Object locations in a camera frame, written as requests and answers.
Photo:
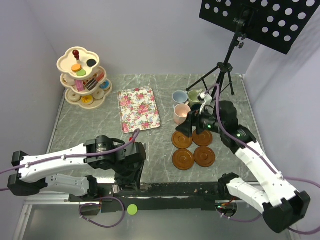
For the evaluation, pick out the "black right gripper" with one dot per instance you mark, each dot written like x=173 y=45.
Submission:
x=194 y=119

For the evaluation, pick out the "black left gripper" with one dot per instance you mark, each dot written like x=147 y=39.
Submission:
x=134 y=178

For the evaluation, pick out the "metal serving tongs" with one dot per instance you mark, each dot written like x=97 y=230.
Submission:
x=116 y=189

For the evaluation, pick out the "green toy macaron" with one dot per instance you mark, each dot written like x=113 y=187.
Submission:
x=81 y=73
x=132 y=209

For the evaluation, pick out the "yellow toy tart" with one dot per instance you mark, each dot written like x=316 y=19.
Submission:
x=87 y=100

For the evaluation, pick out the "pink sprinkled toy donut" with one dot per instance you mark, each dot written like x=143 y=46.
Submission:
x=99 y=94

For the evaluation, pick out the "blue frosted toy donut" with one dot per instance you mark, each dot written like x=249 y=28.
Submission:
x=106 y=85

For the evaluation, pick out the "chocolate layer toy cake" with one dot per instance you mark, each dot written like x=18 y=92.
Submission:
x=91 y=84

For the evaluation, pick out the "pink toy cake slice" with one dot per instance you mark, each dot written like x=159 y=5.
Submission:
x=99 y=75

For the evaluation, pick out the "pink toy popsicle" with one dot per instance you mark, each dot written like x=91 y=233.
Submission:
x=79 y=85

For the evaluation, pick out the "black toy cookie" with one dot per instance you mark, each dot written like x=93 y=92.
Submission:
x=91 y=62

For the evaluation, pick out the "orange toy macaron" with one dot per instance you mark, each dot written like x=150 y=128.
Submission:
x=76 y=67

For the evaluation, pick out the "white toy donut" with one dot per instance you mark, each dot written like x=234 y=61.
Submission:
x=73 y=97

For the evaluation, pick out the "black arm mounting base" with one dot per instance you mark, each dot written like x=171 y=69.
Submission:
x=160 y=196

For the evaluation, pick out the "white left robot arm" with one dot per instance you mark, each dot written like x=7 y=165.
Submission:
x=44 y=172

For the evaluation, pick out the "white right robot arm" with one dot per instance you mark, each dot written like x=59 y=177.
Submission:
x=279 y=202

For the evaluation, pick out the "dark green mug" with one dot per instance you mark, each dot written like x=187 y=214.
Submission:
x=195 y=107

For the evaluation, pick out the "brown wooden coaster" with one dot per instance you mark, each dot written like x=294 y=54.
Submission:
x=204 y=156
x=183 y=159
x=203 y=139
x=181 y=141

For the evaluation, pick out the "light green mug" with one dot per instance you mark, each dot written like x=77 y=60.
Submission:
x=193 y=97

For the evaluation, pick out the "pink mug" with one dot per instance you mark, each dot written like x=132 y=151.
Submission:
x=181 y=112

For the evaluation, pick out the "light blue mug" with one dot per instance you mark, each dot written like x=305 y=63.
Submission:
x=179 y=97

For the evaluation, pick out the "floral serving tray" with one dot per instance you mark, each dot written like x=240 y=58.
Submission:
x=138 y=109

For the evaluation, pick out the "cream three-tier dessert stand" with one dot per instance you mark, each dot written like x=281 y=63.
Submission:
x=80 y=55

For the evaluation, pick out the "black perforated calibration board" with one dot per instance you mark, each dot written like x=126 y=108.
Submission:
x=275 y=24

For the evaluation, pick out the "aluminium frame rail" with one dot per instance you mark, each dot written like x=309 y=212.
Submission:
x=37 y=213

